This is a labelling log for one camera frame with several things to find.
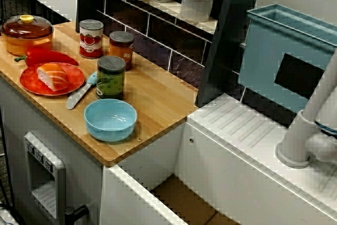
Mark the green peas can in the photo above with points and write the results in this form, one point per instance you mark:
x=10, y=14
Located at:
x=110, y=82

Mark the light blue bowl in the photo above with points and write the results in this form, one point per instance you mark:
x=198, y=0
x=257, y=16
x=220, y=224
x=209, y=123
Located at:
x=110, y=122

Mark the brown beans can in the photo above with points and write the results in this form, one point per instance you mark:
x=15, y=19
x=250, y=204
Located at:
x=121, y=48

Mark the dark tiled shelf unit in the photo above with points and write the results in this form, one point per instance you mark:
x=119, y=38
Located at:
x=226, y=51

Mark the tomato can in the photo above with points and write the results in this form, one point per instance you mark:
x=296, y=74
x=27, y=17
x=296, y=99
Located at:
x=90, y=40

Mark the white toy sink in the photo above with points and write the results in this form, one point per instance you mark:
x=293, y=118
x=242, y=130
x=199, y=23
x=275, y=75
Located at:
x=237, y=169

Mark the teal plastic bin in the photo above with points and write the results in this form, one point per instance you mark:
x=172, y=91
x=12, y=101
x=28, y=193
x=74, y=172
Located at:
x=260, y=59

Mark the toy salmon slice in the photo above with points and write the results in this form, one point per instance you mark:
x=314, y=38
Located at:
x=52, y=77

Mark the red toy pepper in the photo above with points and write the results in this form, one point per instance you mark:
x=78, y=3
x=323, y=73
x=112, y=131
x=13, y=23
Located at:
x=47, y=56

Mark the grey toy faucet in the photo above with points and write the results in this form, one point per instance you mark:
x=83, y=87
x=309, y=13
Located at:
x=297, y=140

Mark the grey dispenser panel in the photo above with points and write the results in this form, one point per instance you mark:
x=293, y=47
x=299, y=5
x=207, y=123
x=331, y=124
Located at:
x=59, y=183

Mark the red-orange plate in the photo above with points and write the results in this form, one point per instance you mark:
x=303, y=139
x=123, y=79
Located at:
x=29, y=82

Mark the orange toy pot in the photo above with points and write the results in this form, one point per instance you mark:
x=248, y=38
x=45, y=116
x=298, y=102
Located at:
x=26, y=46

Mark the brown pot lid yellow knob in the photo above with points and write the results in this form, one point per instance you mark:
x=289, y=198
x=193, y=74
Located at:
x=15, y=28

